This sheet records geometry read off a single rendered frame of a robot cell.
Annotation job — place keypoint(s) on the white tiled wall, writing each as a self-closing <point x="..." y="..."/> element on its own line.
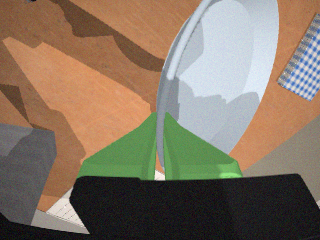
<point x="44" y="220"/>

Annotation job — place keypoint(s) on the blue checkered towel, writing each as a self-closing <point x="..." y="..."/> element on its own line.
<point x="302" y="74"/>

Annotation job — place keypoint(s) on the white ribbed draining mat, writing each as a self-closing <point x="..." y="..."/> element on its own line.
<point x="63" y="211"/>

